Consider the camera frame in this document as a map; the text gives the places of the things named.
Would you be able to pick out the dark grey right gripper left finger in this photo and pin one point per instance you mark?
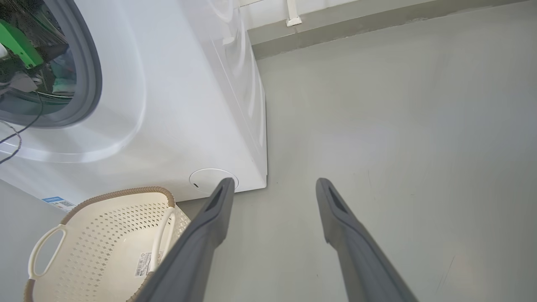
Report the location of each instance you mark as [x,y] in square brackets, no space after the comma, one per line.
[193,260]

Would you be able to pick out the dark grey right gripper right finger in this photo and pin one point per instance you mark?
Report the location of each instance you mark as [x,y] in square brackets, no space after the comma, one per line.
[361,260]

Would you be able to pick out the white front-loading washing machine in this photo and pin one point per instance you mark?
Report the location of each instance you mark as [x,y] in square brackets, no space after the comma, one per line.
[180,105]

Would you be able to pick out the blue energy label sticker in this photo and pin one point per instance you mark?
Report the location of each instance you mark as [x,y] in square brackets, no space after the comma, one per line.
[58,203]

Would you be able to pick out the round white filter cover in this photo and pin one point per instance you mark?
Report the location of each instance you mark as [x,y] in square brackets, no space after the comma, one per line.
[205,180]

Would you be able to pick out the cream perforated laundry basket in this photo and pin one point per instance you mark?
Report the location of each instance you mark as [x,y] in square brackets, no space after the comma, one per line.
[105,243]

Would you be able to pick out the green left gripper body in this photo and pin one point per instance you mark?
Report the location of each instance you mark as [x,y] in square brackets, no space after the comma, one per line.
[19,46]

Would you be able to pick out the white basket barcode sticker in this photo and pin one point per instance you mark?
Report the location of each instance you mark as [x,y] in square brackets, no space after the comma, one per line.
[144,264]

